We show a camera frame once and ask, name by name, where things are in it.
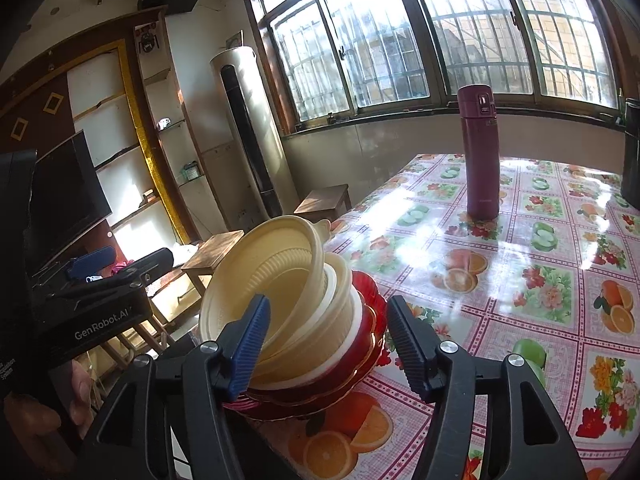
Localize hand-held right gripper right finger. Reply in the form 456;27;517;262
387;294;574;480

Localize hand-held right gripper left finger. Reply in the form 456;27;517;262
80;294;272;480

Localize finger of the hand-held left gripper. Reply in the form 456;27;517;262
32;246;117;291
70;248;175;306

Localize red glass plate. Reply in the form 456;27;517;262
222;270;390;420

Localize white bowl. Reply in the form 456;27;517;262
250;287;365;387

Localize red plate with gold rim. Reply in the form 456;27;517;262
245;305;379;404

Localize yellow plastic bowl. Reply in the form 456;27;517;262
199;215;332;386
260;252;356;377

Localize person's left hand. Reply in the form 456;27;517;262
4;359;98;441

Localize wooden side table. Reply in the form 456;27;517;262
181;230;247;292

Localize black television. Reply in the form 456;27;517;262
27;130;114;267

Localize floral fruit print tablecloth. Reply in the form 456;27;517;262
245;152;640;480

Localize white tower air conditioner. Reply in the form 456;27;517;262
209;46;294;234

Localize small wooden stool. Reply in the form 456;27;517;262
294;184;354;222

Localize maroon thermos bottle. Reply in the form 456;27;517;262
457;84;501;221

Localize dark container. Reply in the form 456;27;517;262
621;100;640;207

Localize barred window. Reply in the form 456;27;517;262
240;0;621;136

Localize wooden wall cabinet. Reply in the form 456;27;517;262
0;10;202;261

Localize small wall ornament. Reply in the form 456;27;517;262
135;25;162;54

